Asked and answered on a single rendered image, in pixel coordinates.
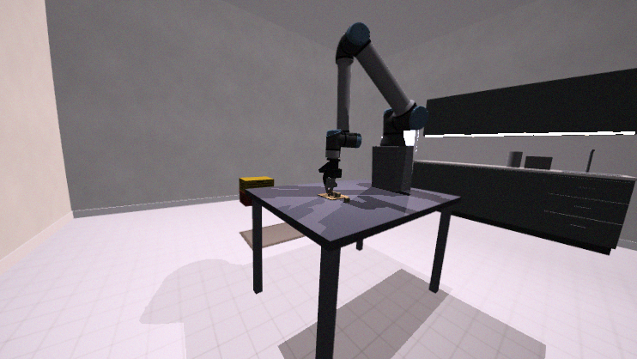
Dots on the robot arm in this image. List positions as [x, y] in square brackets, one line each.
[410, 117]

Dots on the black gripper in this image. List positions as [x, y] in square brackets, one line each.
[333, 174]

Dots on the tan square mat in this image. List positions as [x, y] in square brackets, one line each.
[325, 195]

